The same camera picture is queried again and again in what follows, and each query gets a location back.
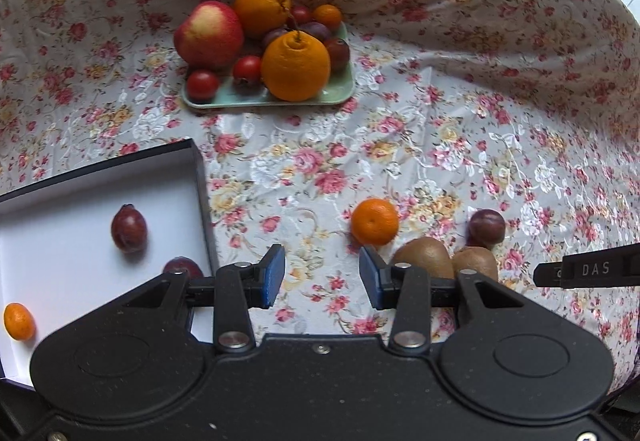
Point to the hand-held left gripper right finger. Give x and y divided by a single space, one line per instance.
372 278

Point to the red apple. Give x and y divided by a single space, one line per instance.
209 33

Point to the dark box with white inside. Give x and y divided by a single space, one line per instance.
60 241

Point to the red tomato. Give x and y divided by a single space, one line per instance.
202 85
247 69

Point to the large smooth orange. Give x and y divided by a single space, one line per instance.
262 10

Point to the floral tablecloth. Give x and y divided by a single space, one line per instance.
300 161

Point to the small brown kiwi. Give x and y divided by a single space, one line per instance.
475 262

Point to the dark red plum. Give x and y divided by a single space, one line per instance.
301 14
339 53

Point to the dark purple plum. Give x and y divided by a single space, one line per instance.
129 228
272 37
182 267
316 30
486 227

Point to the small orange mandarin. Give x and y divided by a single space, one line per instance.
19 321
375 221
327 16

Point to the light green tray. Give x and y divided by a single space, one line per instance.
240 98

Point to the large brown kiwi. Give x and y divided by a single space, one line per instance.
425 256

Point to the large bumpy orange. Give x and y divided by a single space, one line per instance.
296 66

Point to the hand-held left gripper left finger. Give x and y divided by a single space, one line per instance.
272 278

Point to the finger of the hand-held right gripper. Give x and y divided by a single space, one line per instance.
546 276

